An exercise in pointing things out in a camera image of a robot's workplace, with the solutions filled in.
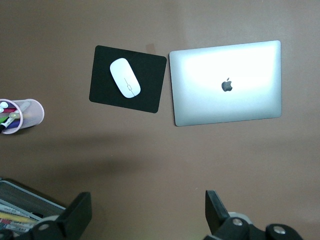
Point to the purple marker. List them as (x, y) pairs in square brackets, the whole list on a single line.
[(12, 124)]

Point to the pink mesh pen cup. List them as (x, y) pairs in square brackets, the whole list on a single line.
[(35, 112)]

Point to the red marker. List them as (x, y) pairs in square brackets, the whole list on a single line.
[(10, 110)]

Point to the silver laptop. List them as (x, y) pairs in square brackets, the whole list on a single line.
[(225, 82)]

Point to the white computer mouse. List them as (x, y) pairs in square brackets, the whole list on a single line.
[(125, 77)]

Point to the green marker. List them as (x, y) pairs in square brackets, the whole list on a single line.
[(6, 121)]

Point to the yellow marker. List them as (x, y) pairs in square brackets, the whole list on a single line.
[(17, 218)]

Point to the grey mesh marker tray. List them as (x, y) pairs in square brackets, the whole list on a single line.
[(25, 197)]

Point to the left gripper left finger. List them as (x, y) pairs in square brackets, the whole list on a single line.
[(70, 220)]

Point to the black mouse pad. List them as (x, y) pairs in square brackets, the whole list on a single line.
[(150, 95)]

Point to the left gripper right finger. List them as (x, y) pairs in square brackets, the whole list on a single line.
[(220, 222)]

